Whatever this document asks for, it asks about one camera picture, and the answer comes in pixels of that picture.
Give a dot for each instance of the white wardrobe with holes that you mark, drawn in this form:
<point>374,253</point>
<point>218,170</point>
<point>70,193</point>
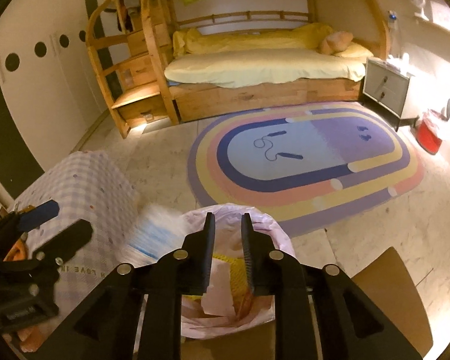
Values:
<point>49,96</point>

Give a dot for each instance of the wooden chair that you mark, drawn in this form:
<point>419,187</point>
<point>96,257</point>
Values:
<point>385,281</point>

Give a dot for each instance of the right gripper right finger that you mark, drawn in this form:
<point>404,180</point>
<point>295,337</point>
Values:
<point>318,313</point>

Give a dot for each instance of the wooden stair drawers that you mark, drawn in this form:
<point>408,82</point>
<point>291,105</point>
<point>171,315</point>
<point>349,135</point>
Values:
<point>129,45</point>

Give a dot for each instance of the pink trash bag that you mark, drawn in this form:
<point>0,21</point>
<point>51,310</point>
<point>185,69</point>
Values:
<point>228,305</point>

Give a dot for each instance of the wooden bunk bed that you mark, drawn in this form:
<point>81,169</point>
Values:
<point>199,101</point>

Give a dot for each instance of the grey nightstand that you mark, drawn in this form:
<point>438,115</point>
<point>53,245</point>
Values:
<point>393,91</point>

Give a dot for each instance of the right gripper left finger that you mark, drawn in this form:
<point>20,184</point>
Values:
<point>135,313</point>

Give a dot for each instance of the cream bed sheet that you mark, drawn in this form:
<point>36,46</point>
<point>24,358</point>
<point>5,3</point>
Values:
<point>238,69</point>

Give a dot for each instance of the yellow blanket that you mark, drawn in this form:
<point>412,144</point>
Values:
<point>307,37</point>

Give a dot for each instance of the pink pillow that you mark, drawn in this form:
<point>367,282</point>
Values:
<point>335,43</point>

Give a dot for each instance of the checkered tablecloth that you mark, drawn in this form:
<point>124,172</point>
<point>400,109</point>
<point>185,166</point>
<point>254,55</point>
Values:
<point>90,186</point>

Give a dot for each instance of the white table fan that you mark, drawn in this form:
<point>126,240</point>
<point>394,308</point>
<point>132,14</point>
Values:
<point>419,6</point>

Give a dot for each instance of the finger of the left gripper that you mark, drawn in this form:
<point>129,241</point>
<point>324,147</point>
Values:
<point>66,244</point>
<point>35,217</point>

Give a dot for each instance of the colourful oval rug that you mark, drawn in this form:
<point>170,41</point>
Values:
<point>306,166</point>

